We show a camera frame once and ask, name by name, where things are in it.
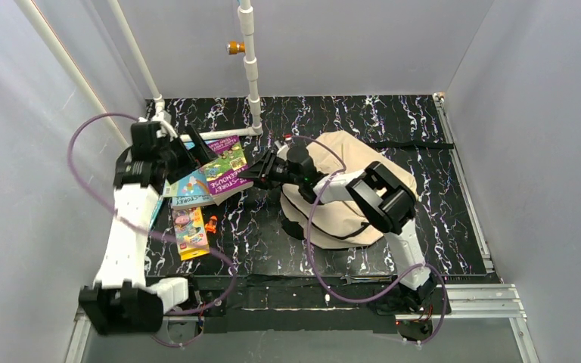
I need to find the purple treehouse book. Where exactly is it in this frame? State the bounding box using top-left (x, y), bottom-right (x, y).
top-left (204, 135), bottom-right (253, 205)

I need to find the beige student backpack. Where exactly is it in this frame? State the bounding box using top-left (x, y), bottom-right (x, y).
top-left (279, 131), bottom-right (456, 250)

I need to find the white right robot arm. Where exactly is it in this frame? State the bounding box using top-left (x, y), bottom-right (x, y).
top-left (238, 146), bottom-right (436, 305)

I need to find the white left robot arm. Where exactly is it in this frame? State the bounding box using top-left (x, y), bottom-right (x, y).
top-left (78, 121), bottom-right (217, 335)

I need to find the blue striped pencil pack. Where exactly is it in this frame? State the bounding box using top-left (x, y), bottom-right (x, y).
top-left (149, 197), bottom-right (163, 230)

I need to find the light blue picture book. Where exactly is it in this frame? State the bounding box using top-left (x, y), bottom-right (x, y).
top-left (163, 167), bottom-right (216, 210)

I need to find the small orange toy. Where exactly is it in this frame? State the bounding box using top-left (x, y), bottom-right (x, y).
top-left (204, 216), bottom-right (218, 234)

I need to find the yellow crayon box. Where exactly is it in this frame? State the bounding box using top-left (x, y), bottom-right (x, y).
top-left (172, 207), bottom-right (210, 261)

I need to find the orange knob on pipe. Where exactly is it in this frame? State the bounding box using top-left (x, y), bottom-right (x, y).
top-left (226, 41), bottom-right (246, 55)

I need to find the steel wrench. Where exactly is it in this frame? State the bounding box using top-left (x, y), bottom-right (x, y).
top-left (340, 275), bottom-right (397, 285)

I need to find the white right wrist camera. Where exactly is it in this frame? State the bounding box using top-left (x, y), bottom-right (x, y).
top-left (275, 135), bottom-right (294, 161)

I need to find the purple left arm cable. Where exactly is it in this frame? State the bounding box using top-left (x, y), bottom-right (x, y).
top-left (67, 112), bottom-right (239, 349)

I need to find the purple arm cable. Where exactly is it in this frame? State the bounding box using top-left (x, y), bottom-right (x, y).
top-left (290, 135), bottom-right (449, 346)
top-left (67, 112), bottom-right (239, 349)

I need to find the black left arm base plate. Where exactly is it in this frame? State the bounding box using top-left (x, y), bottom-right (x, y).
top-left (182, 290), bottom-right (231, 315)

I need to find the white pvc pipe frame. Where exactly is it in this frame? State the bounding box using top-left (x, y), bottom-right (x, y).
top-left (17, 1), bottom-right (263, 137)

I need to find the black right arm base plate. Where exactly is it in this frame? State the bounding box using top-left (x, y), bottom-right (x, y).
top-left (368, 284), bottom-right (452, 315)

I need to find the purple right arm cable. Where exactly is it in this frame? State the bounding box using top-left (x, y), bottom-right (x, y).
top-left (290, 135), bottom-right (449, 346)

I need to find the aluminium rail frame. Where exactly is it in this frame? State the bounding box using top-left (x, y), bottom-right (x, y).
top-left (64, 284), bottom-right (539, 362)

